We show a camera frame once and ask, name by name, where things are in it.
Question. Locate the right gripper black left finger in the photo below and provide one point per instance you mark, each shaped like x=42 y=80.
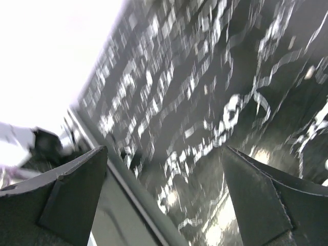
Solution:
x=56 y=207

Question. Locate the black marble pattern mat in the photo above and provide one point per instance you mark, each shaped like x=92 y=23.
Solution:
x=180 y=79

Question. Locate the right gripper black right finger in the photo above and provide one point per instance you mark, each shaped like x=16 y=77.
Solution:
x=273 y=207

